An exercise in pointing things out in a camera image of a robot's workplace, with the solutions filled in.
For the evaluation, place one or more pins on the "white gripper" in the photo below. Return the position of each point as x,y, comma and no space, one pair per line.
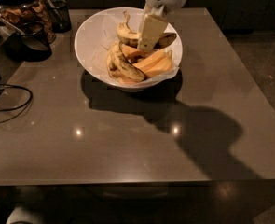
152,26

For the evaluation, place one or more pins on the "spotted banana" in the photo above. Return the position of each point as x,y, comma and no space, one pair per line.
123,66
131,38

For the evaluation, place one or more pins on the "white bowl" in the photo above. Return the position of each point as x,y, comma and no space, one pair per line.
96,35

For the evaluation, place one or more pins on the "small banana, far left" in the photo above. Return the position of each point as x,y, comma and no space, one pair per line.
110,66

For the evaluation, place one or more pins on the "orange melon slices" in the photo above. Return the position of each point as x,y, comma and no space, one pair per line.
152,64

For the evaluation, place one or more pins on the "black mesh cup, rear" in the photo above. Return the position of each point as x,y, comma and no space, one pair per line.
59,16

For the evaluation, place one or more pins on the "black mesh cup," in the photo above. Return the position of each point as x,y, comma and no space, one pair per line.
59,16
31,43

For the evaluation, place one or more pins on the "black mesh cup, front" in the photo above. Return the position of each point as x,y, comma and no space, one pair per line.
31,43

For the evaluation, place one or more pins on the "glass jar with black lid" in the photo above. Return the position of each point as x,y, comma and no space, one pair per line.
19,12

